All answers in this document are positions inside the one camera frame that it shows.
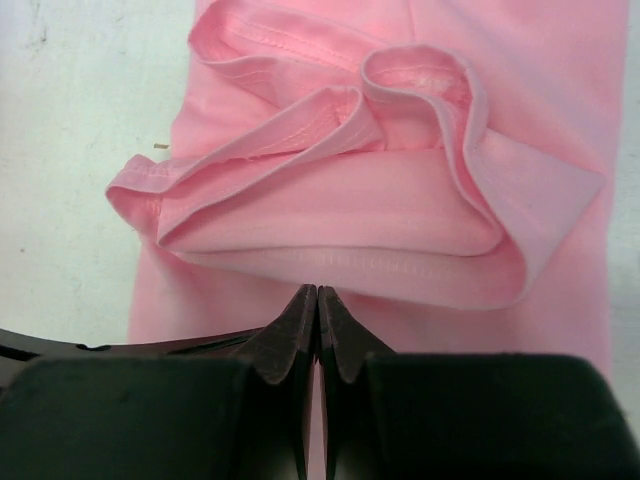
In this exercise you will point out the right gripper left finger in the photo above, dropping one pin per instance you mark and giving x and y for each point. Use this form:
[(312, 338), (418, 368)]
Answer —
[(241, 416)]

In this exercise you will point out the pink t shirt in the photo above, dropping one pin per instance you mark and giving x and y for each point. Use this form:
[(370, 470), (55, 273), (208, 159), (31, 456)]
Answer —
[(445, 166)]

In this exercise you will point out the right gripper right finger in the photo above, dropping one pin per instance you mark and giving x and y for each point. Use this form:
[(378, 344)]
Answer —
[(470, 416)]

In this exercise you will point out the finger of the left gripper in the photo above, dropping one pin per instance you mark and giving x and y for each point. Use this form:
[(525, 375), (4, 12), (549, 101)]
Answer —
[(17, 350)]

